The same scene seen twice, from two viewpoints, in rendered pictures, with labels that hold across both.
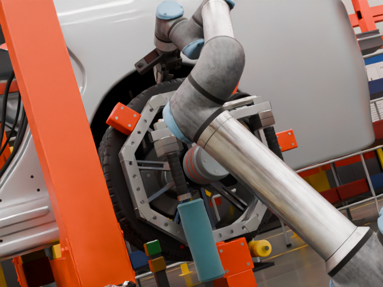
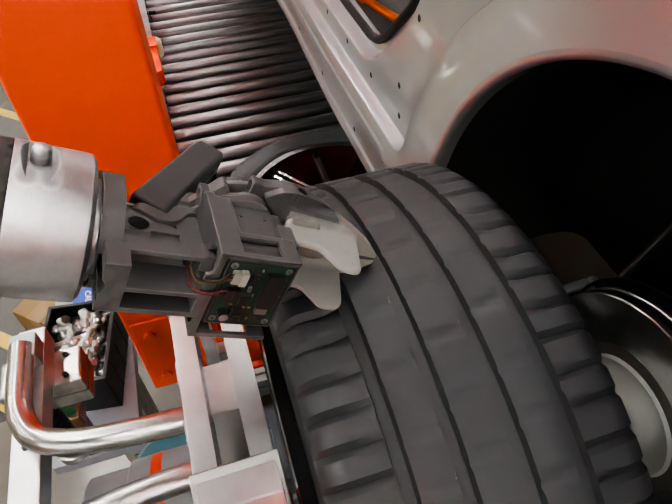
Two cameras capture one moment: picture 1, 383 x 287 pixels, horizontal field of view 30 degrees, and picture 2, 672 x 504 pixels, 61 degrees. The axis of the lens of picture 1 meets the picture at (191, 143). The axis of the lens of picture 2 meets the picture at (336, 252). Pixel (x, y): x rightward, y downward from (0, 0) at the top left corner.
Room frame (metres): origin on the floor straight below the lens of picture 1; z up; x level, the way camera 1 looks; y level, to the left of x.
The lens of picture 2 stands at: (2.59, -0.25, 1.53)
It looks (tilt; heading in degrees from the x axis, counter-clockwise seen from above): 48 degrees down; 92
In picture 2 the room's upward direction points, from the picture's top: 1 degrees counter-clockwise
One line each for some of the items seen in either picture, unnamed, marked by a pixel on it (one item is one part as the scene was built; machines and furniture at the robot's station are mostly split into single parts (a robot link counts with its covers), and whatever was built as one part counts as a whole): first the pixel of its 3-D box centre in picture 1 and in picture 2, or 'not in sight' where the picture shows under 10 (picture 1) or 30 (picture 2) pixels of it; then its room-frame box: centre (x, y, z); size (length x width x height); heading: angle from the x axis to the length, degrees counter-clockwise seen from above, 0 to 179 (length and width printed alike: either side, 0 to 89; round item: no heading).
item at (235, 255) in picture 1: (229, 266); not in sight; (2.52, 0.00, 0.48); 0.16 x 0.12 x 0.17; 19
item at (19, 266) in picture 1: (31, 258); not in sight; (4.52, 1.18, 0.69); 0.52 x 0.17 x 0.35; 19
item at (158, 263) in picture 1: (157, 264); (71, 415); (2.09, 0.20, 0.59); 0.04 x 0.04 x 0.04; 19
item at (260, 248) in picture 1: (251, 249); not in sight; (2.61, -0.10, 0.51); 0.29 x 0.06 x 0.06; 19
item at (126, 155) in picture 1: (202, 164); (254, 487); (2.48, -0.01, 0.85); 0.54 x 0.07 x 0.54; 109
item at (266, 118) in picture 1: (261, 120); not in sight; (2.34, -0.24, 0.93); 0.09 x 0.05 x 0.05; 19
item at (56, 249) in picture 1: (70, 247); not in sight; (2.74, 0.56, 0.70); 0.14 x 0.14 x 0.05; 19
